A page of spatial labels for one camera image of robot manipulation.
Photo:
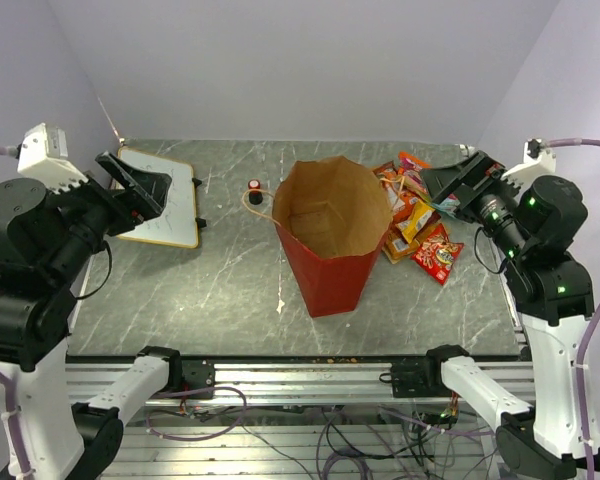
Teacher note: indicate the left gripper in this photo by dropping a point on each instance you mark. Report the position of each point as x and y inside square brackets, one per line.
[151, 186]

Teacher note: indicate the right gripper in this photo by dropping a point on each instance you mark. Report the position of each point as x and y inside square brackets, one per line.
[440, 181]

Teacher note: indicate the green white snack bag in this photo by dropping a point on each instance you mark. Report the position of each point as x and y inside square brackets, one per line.
[448, 206]

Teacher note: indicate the orange pink fox's candy bag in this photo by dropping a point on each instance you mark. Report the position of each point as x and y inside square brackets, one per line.
[410, 169]

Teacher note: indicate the yellow small snack bag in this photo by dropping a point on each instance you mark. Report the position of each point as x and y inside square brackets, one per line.
[418, 218]

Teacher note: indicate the orange white snack bag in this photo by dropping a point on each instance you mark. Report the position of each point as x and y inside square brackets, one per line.
[401, 199]

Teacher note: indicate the red fritos snack bag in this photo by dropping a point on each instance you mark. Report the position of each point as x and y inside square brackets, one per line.
[437, 254]

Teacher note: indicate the red paper bag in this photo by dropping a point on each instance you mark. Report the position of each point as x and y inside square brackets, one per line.
[332, 217]

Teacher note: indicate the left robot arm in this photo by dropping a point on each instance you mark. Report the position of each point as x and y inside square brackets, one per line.
[53, 220]

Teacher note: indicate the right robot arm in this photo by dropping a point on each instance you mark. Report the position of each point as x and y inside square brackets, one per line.
[532, 216]

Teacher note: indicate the red and black stamp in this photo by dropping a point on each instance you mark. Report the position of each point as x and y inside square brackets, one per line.
[255, 194]

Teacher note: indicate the white board with yellow frame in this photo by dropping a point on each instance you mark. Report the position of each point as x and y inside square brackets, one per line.
[177, 225]

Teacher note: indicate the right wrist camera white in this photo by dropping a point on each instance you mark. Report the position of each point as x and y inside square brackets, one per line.
[538, 160]

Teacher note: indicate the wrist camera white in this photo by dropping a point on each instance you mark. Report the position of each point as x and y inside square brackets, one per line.
[44, 157]
[538, 160]

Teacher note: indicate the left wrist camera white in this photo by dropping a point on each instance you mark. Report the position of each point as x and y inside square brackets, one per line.
[44, 157]

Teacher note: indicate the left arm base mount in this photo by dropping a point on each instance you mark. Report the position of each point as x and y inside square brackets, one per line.
[198, 375]

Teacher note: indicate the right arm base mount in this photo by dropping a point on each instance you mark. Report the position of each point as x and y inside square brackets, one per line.
[412, 378]

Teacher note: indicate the aluminium frame rail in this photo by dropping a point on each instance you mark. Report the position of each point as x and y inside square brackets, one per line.
[302, 384]

